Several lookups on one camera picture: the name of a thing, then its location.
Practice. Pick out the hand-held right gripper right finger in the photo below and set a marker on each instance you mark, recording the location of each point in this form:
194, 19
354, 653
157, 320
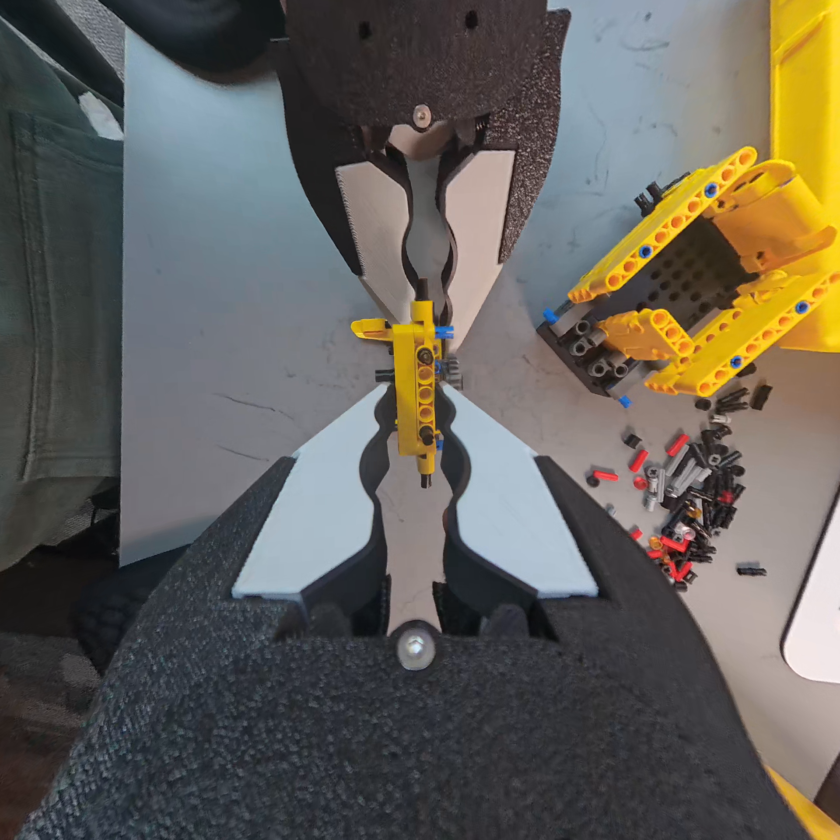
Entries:
518, 525

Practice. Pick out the yellow lego panel with pins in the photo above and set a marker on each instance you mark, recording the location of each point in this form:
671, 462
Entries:
403, 394

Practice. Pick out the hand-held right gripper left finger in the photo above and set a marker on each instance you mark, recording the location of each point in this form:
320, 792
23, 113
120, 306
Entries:
302, 525

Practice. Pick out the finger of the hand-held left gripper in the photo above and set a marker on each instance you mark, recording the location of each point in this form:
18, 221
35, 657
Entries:
374, 223
479, 223

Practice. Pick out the pile of small lego pins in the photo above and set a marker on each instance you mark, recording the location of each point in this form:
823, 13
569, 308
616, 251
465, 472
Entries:
695, 485

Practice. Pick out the yellow plastic bin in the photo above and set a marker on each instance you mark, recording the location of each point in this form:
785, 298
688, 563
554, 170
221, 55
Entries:
807, 98
807, 814

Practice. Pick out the yellow lego robot body model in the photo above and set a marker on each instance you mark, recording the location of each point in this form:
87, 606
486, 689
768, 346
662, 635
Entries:
656, 236

